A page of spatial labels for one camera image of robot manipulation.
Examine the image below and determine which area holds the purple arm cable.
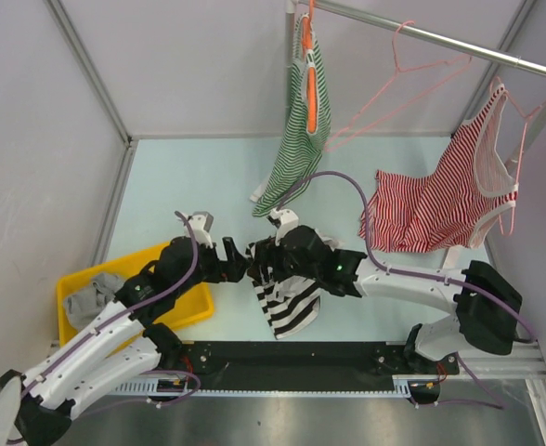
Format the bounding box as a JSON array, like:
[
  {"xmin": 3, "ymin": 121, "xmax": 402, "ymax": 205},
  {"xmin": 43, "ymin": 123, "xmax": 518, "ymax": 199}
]
[
  {"xmin": 277, "ymin": 171, "xmax": 537, "ymax": 410},
  {"xmin": 3, "ymin": 209, "xmax": 204, "ymax": 442}
]

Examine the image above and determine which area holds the empty pink wire hanger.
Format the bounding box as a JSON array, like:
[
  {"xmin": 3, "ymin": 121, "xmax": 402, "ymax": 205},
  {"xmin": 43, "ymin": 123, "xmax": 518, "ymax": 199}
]
[{"xmin": 325, "ymin": 20, "xmax": 473, "ymax": 152}]

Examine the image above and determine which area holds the yellow plastic bin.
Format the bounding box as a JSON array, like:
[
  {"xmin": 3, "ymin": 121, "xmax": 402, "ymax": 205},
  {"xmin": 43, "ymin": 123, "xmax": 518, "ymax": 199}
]
[{"xmin": 56, "ymin": 243, "xmax": 215, "ymax": 347}]

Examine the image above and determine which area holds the metal clothes rail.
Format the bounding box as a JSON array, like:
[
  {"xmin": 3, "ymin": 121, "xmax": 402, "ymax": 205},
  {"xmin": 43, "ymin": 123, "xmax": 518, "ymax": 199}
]
[{"xmin": 315, "ymin": 1, "xmax": 546, "ymax": 78}]

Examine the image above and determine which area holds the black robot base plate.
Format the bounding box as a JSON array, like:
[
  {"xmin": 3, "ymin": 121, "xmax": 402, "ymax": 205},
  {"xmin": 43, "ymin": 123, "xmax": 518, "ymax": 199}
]
[{"xmin": 157, "ymin": 341, "xmax": 459, "ymax": 380}]

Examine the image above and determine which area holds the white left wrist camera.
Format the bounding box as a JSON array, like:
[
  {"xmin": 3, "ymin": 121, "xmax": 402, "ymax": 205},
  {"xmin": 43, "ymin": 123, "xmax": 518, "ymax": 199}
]
[{"xmin": 185, "ymin": 211, "xmax": 214, "ymax": 248}]

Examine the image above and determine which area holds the orange plastic hanger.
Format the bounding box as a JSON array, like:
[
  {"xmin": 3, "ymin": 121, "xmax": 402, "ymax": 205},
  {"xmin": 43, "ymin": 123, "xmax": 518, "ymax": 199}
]
[{"xmin": 301, "ymin": 0, "xmax": 318, "ymax": 134}]

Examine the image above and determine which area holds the red white striped tank top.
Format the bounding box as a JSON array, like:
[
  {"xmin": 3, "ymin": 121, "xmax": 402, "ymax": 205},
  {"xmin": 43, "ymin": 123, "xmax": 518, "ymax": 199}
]
[{"xmin": 359, "ymin": 84, "xmax": 518, "ymax": 253}]

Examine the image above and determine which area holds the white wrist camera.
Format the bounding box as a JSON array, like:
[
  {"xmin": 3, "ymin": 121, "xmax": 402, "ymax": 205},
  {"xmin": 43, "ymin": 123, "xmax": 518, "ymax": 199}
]
[
  {"xmin": 185, "ymin": 211, "xmax": 214, "ymax": 248},
  {"xmin": 267, "ymin": 209, "xmax": 299, "ymax": 246}
]

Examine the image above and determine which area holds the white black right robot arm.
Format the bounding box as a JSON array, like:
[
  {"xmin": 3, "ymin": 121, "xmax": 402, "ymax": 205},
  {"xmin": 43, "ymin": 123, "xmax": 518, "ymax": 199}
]
[{"xmin": 247, "ymin": 225, "xmax": 523, "ymax": 373}]

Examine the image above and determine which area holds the grey cloth garment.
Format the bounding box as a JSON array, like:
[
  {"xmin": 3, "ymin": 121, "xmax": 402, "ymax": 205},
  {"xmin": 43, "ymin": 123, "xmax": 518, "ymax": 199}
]
[{"xmin": 62, "ymin": 272, "xmax": 124, "ymax": 332}]

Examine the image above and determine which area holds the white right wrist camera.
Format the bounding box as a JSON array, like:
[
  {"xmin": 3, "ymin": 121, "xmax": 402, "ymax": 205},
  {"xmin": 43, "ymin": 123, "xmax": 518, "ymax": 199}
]
[{"xmin": 267, "ymin": 209, "xmax": 299, "ymax": 246}]

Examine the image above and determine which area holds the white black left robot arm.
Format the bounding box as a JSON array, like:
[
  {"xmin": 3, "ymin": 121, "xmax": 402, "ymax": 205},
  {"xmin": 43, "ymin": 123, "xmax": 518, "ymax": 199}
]
[{"xmin": 0, "ymin": 236, "xmax": 249, "ymax": 445}]

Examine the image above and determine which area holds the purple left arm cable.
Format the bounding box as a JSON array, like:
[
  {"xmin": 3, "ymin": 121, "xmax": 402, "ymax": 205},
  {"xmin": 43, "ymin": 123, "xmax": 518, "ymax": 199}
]
[{"xmin": 3, "ymin": 209, "xmax": 204, "ymax": 442}]

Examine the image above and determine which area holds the pink hanger under red top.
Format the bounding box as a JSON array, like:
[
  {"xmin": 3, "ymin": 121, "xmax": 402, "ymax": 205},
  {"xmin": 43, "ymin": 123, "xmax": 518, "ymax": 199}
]
[{"xmin": 498, "ymin": 62, "xmax": 546, "ymax": 236}]

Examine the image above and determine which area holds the white slotted cable duct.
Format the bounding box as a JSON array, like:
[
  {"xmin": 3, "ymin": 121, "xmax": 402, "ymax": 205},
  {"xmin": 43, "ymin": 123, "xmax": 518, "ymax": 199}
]
[{"xmin": 111, "ymin": 372, "xmax": 440, "ymax": 399}]

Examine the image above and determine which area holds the green white striped tank top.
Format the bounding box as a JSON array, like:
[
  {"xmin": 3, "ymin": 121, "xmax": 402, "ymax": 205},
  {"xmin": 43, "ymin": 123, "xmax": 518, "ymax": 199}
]
[{"xmin": 252, "ymin": 13, "xmax": 332, "ymax": 217}]

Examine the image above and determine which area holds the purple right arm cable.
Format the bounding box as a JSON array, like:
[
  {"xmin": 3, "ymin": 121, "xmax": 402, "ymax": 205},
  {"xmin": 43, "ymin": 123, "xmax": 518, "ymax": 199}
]
[{"xmin": 277, "ymin": 171, "xmax": 537, "ymax": 410}]

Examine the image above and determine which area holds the black white striped tank top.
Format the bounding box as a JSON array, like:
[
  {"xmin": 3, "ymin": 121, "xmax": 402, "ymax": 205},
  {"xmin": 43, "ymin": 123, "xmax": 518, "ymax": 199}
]
[{"xmin": 245, "ymin": 243, "xmax": 321, "ymax": 340}]

